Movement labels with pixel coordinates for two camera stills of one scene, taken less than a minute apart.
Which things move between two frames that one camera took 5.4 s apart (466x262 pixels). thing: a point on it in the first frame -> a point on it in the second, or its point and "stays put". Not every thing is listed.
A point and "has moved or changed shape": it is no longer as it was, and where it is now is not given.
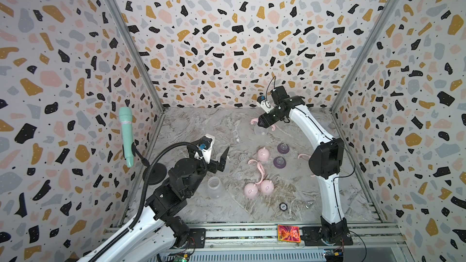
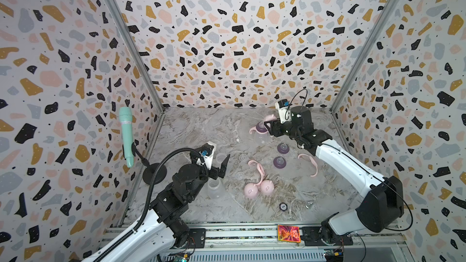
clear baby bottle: (260, 130) -> (262, 138)
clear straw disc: (239, 175) stays put
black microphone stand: (158, 173) stays put
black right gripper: (267, 122) -> (277, 125)
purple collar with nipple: (283, 148) stays put
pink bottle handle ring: (256, 120) has moved or changed shape
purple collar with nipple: (280, 162) stays put
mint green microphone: (125, 116) stays put
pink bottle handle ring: (304, 154) stays put
